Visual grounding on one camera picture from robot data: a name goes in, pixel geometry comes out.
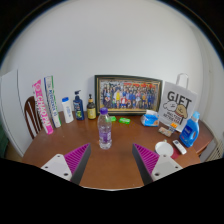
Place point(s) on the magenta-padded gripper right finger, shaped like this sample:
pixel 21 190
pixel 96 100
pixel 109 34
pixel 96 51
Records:
pixel 165 165

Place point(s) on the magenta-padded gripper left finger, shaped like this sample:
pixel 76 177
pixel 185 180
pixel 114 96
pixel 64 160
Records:
pixel 58 165

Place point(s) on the clear purple-capped water bottle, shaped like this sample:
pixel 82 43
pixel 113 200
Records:
pixel 105 133

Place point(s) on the round red coaster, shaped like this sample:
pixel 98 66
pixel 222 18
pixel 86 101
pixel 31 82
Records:
pixel 175 154

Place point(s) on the white mug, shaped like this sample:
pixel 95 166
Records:
pixel 163 148

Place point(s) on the white remote control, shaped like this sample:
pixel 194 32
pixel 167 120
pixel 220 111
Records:
pixel 179 146

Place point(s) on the small beige snack packet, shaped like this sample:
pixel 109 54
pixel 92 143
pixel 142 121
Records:
pixel 164 131

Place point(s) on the small orange-topped box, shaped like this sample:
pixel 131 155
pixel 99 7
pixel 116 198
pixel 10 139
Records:
pixel 173 127

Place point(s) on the blue detergent bottle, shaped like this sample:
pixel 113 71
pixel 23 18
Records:
pixel 189 133

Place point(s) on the blue tissue pack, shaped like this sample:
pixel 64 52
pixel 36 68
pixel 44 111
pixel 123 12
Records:
pixel 150 119

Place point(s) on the wooden side cabinet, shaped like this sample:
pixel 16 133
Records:
pixel 205 136

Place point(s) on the white radiator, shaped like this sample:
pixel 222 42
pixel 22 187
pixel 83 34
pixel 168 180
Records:
pixel 216 150

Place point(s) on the white blue-capped lotion bottle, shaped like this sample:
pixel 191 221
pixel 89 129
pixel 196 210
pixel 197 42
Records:
pixel 68 111

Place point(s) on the small green packet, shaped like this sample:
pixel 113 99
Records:
pixel 124 120
pixel 113 118

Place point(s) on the dark blue pump bottle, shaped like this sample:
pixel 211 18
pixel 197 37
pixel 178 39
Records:
pixel 79 108

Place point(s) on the long pink box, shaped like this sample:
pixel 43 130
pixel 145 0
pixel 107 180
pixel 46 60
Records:
pixel 42 106

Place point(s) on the dark amber pump bottle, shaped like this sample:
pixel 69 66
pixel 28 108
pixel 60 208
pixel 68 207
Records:
pixel 91 111

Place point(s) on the white paper gift bag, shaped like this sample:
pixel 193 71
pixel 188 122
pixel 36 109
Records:
pixel 178 103

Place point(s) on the long green white box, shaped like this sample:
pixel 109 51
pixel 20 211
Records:
pixel 52 101

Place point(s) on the framed group photo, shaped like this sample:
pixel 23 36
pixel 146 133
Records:
pixel 128 95

